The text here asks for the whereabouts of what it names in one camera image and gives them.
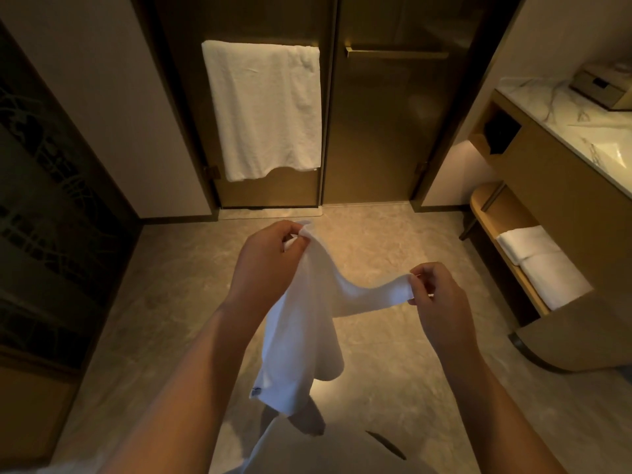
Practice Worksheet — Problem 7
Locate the person's left hand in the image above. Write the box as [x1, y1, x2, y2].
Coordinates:
[222, 220, 312, 317]

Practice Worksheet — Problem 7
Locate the person's right hand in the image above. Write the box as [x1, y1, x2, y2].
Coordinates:
[407, 262, 480, 363]

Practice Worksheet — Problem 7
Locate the small white towel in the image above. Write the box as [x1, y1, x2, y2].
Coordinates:
[249, 221, 417, 418]

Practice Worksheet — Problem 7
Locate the person's right forearm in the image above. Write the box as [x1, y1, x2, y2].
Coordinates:
[439, 340, 569, 474]

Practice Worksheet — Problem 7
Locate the person's left forearm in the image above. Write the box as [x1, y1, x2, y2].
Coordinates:
[98, 300, 263, 474]

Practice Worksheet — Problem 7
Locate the large folded white towel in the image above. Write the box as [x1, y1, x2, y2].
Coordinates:
[521, 251, 593, 311]

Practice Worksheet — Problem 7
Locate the white bath towel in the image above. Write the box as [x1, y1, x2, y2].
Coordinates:
[201, 39, 323, 183]

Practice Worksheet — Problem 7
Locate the bronze glass shower door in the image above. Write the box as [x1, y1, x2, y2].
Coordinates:
[147, 0, 339, 209]
[321, 0, 494, 205]

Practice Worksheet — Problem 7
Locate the wooden vanity cabinet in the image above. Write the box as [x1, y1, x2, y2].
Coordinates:
[459, 76, 632, 373]

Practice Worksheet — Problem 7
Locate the white sink basin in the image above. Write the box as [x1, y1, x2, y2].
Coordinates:
[567, 118, 632, 169]

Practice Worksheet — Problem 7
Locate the wooden tissue box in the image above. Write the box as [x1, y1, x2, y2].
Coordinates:
[568, 61, 632, 112]

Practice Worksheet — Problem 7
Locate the brass door handle bar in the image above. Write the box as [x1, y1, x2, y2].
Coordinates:
[344, 45, 450, 61]

